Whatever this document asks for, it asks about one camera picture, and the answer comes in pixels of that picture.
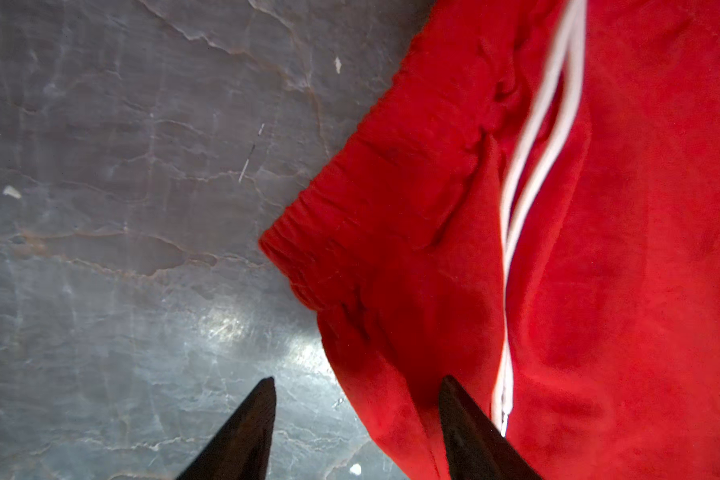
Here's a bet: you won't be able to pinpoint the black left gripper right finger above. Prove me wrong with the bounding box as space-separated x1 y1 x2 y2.
438 376 542 480

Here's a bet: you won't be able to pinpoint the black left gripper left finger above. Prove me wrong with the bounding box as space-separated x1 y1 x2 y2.
176 377 277 480

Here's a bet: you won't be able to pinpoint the red shorts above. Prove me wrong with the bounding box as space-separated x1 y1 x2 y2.
260 1 720 479

